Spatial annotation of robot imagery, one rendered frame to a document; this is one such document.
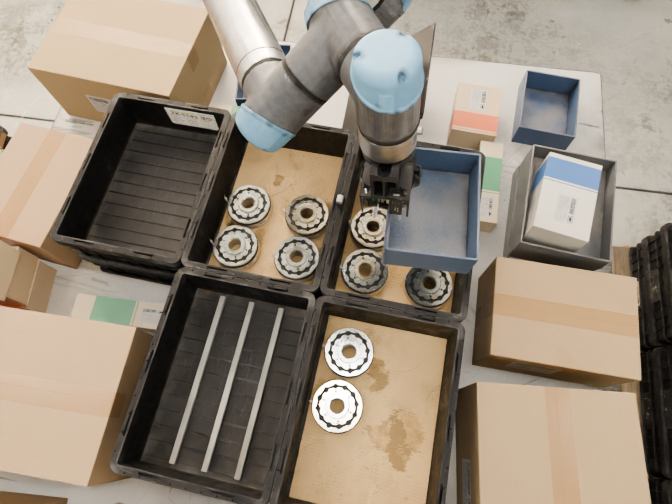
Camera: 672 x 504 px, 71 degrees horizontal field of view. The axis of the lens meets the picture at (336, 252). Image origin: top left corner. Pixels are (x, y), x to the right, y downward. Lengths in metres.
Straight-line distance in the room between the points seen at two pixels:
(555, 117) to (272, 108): 1.07
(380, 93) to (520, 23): 2.35
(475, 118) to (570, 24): 1.59
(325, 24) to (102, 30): 1.01
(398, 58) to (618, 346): 0.82
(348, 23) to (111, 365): 0.79
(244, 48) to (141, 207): 0.65
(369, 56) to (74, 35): 1.14
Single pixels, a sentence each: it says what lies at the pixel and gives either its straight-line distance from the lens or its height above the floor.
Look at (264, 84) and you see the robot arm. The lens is 0.63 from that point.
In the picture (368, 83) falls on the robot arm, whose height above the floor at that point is 1.47.
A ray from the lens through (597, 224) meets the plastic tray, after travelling 1.29.
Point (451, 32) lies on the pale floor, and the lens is 2.71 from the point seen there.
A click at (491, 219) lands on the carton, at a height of 0.76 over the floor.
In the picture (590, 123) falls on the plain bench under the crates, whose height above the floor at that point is 0.70.
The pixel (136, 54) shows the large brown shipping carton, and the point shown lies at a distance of 1.43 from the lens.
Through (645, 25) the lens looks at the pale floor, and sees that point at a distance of 3.06.
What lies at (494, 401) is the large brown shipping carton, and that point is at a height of 0.90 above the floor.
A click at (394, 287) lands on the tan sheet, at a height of 0.83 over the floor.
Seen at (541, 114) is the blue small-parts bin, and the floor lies 0.70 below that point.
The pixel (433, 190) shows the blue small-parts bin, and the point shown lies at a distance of 0.90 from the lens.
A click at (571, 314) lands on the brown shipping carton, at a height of 0.86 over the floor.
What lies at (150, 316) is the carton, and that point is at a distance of 1.22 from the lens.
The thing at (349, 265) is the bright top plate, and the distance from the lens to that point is 1.05.
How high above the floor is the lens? 1.85
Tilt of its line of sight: 69 degrees down
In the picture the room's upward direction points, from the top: 4 degrees counter-clockwise
